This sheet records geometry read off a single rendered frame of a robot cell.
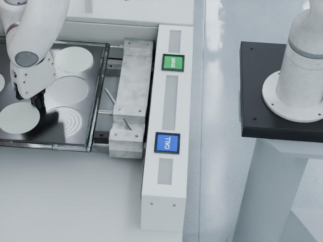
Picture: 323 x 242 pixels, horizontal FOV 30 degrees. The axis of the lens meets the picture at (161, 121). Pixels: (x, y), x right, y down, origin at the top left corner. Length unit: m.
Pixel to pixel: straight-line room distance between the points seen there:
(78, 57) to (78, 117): 0.21
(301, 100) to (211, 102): 1.23
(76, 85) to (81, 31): 0.19
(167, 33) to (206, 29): 1.53
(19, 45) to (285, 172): 0.87
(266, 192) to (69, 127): 0.67
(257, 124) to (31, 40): 0.62
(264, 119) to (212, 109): 1.19
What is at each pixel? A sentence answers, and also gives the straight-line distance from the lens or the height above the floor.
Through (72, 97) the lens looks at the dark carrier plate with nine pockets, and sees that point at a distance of 1.53.
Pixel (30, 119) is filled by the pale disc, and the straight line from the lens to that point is 1.49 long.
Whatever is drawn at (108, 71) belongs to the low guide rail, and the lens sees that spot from 1.67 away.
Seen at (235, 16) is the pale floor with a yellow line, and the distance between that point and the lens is 3.23.
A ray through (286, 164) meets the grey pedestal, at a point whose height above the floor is 0.67.
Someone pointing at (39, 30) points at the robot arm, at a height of 1.23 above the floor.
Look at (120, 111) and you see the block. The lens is 1.47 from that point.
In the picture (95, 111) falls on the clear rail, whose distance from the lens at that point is 1.48.
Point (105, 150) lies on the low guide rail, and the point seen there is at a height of 0.83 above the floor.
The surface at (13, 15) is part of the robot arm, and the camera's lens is 1.27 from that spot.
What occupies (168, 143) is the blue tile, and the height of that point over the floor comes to 0.96.
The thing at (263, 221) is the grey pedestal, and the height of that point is 0.36.
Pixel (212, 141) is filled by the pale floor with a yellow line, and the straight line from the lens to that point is 2.60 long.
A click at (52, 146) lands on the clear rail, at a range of 1.42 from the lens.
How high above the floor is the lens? 2.00
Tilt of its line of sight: 49 degrees down
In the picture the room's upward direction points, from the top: 3 degrees clockwise
